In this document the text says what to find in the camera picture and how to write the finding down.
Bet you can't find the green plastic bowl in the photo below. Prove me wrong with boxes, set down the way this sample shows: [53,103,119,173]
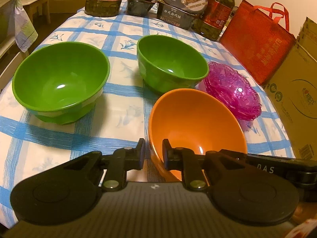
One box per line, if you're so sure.
[137,35,209,93]
[12,41,111,125]

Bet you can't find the white wooden chair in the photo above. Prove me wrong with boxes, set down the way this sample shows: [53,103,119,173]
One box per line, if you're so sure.
[1,0,51,90]

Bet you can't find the red tote bag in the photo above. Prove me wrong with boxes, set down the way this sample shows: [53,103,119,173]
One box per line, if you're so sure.
[219,0,296,85]

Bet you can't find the pink glass plates stack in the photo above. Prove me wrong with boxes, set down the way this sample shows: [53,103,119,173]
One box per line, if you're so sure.
[203,61,262,121]

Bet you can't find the large cardboard box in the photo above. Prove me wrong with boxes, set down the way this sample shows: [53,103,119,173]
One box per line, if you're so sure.
[264,18,317,160]

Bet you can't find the person's hand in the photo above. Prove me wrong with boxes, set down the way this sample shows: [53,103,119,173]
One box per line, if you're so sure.
[292,202,317,224]

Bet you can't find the patterned cloth on chair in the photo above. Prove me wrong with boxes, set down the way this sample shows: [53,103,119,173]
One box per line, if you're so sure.
[1,0,38,53]

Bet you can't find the lower black instant food box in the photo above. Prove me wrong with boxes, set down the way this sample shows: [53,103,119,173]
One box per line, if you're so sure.
[156,1,201,30]

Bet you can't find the black instant bowl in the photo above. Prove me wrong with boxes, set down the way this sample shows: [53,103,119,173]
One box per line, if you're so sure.
[126,0,156,17]

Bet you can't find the orange plastic bowl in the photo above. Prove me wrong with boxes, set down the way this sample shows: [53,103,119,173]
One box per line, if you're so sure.
[148,88,247,182]

